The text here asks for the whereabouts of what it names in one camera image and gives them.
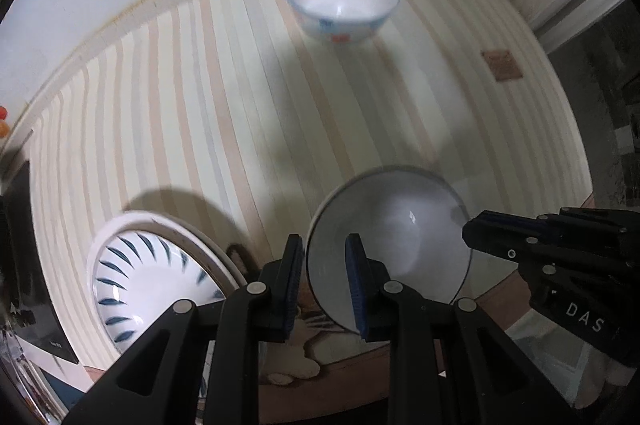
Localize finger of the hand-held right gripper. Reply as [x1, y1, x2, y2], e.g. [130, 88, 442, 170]
[461, 219, 551, 276]
[472, 210, 566, 236]

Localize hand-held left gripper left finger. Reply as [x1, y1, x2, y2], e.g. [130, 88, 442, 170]
[60, 234, 306, 425]

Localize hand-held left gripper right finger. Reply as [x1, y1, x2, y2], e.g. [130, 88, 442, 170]
[345, 233, 581, 425]

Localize white bowl dark rim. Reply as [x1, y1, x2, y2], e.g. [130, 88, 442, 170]
[306, 166, 473, 335]

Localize white plate small print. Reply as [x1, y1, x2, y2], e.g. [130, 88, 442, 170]
[90, 222, 236, 306]

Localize white plate blue stripes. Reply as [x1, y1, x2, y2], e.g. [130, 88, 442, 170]
[92, 230, 226, 356]

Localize brown square patch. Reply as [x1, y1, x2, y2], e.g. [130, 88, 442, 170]
[481, 49, 524, 82]

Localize striped cat print mat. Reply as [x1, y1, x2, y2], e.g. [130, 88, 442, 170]
[20, 0, 593, 425]

